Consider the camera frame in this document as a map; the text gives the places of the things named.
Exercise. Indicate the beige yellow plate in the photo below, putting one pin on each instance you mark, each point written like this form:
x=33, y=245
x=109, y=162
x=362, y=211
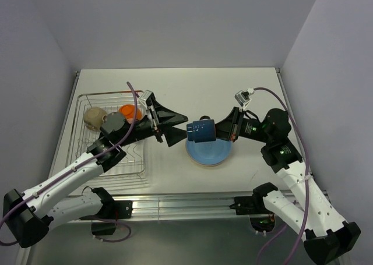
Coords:
x=207, y=165

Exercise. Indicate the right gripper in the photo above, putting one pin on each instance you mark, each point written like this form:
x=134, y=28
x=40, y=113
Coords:
x=229, y=128

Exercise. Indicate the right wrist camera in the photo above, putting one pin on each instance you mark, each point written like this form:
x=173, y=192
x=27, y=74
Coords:
x=244, y=97

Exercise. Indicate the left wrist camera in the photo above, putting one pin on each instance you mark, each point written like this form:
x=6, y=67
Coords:
x=145, y=96

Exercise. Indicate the aluminium frame rail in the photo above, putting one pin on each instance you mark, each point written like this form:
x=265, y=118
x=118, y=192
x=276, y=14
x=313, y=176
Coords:
x=145, y=208

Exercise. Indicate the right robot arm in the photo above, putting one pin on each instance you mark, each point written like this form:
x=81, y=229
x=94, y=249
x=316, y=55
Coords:
x=326, y=234

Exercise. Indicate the beige bowl white inside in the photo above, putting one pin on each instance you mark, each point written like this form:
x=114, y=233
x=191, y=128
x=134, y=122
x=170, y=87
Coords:
x=93, y=118

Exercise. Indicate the orange bowl white inside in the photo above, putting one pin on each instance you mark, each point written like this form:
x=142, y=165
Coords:
x=129, y=112

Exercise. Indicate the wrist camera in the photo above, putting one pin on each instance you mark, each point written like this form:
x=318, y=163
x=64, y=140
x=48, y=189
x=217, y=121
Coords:
x=244, y=97
x=145, y=96

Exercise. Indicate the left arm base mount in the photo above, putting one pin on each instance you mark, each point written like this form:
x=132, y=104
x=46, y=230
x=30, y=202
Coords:
x=120, y=209

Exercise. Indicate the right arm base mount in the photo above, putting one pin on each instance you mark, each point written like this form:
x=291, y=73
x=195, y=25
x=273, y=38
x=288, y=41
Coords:
x=261, y=219

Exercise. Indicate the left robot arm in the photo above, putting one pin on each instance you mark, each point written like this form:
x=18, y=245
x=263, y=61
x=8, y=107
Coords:
x=105, y=153

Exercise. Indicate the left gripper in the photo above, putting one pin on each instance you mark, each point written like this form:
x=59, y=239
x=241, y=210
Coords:
x=161, y=116

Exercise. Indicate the wire dish rack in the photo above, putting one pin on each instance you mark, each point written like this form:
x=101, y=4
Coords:
x=133, y=164

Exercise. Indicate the dark blue mug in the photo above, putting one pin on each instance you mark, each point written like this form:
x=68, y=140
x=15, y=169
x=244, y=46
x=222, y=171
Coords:
x=201, y=131

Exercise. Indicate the blue plate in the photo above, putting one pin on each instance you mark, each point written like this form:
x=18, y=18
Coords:
x=209, y=152

